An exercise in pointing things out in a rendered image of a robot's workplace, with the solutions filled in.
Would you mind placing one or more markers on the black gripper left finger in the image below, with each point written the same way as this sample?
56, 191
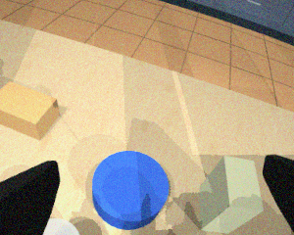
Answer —
27, 199

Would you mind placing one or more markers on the tan rectangular block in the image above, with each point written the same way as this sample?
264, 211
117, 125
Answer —
27, 111

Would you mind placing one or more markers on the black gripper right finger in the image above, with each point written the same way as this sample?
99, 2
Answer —
279, 176

